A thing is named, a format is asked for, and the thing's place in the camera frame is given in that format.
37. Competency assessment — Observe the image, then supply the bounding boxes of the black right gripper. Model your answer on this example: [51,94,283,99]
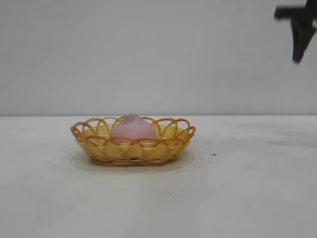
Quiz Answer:
[273,0,317,64]

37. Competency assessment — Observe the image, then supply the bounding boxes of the pink peach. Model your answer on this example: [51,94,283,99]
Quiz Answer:
[110,114,158,145]

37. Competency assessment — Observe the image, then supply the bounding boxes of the yellow woven wicker basket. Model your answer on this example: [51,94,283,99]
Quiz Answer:
[70,115,197,167]

